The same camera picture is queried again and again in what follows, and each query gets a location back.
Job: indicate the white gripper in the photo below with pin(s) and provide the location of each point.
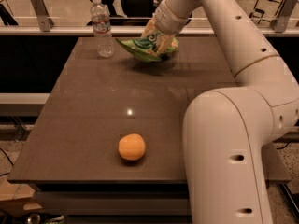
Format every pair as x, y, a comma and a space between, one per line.
165, 19

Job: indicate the clear plastic water bottle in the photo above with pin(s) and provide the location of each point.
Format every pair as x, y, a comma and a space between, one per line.
100, 19

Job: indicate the orange fruit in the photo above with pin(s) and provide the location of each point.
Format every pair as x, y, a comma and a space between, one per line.
132, 147

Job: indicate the brown table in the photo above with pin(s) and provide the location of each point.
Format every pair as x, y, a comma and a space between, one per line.
71, 157

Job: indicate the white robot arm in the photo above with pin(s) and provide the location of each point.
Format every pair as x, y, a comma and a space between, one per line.
224, 130

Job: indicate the wooden stool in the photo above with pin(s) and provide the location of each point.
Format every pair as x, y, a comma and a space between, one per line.
265, 11

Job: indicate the right metal railing bracket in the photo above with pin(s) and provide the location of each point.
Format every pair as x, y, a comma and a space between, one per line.
280, 23

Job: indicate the black office chair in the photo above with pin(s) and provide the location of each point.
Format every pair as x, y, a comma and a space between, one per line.
138, 11

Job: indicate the left metal railing bracket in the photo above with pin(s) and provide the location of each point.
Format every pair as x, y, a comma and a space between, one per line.
44, 20

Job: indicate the green rice chip bag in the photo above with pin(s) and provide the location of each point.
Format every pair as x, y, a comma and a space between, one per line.
145, 48

